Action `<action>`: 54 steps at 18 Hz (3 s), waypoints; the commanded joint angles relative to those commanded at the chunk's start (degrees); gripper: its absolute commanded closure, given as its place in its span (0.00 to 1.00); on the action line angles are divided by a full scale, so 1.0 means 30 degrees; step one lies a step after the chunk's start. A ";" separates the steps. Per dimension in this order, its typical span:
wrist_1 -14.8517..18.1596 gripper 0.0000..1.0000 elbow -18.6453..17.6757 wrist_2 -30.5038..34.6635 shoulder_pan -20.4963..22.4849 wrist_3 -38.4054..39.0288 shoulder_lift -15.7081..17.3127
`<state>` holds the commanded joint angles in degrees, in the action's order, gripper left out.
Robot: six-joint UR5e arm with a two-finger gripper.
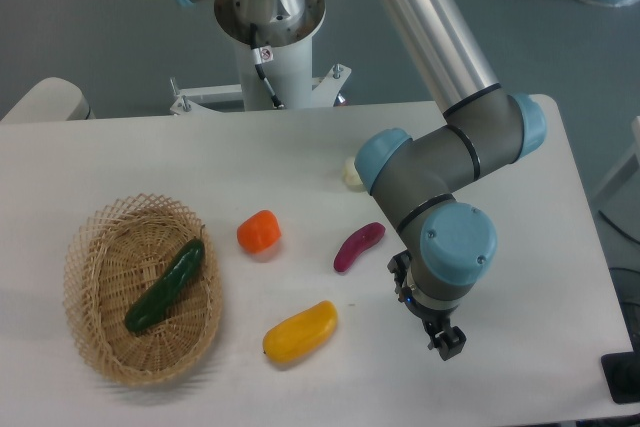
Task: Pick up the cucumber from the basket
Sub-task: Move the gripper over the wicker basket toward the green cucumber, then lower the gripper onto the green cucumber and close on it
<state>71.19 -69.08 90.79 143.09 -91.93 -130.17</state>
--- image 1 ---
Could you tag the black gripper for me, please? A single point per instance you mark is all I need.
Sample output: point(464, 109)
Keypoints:
point(430, 299)

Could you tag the green cucumber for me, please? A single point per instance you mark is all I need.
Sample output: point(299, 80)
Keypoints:
point(151, 307)

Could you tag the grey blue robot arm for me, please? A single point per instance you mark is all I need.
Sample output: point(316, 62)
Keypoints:
point(448, 245)

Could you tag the woven wicker basket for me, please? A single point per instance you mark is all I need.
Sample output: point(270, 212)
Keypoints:
point(114, 257)

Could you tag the purple sweet potato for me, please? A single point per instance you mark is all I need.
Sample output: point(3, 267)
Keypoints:
point(356, 244)

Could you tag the yellow bell pepper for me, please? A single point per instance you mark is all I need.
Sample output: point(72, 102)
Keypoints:
point(301, 334)

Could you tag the black device at edge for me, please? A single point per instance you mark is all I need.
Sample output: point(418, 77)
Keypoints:
point(621, 371)

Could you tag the green bok choy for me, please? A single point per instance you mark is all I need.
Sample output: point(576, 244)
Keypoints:
point(350, 175)

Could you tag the orange bell pepper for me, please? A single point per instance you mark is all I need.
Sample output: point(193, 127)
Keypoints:
point(259, 232)

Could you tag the white chair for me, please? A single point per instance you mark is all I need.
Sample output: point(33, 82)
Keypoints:
point(51, 100)

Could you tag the white furniture frame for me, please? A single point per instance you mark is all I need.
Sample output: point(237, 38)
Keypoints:
point(622, 170)

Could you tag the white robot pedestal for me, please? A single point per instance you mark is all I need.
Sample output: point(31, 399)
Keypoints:
point(273, 48)

